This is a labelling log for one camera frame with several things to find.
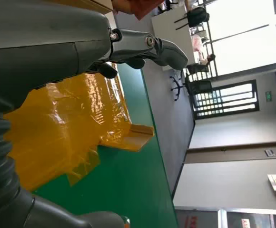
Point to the brown door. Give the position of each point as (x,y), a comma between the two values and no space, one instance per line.
(228,154)

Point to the tan wooden board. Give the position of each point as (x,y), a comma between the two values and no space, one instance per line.
(92,3)

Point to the black metal rack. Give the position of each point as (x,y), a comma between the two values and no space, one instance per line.
(212,53)

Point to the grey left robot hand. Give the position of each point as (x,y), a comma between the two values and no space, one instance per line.
(33,37)

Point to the small door plate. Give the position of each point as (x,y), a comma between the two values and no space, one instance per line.
(270,153)

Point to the black office chair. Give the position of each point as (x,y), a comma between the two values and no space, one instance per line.
(196,16)
(199,86)

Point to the green table mat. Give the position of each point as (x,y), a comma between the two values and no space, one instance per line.
(128,188)

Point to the black window grille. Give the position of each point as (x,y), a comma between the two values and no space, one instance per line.
(226,99)

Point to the orange red bag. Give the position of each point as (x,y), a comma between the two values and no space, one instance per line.
(140,7)

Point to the pink plastic bag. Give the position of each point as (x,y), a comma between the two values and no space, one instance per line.
(196,43)

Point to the yellow plastic film sheet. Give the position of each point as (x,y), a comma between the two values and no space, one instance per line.
(57,126)

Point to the green exit sign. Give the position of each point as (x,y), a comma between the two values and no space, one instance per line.
(268,96)

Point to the glass display cabinet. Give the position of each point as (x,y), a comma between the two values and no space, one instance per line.
(235,218)

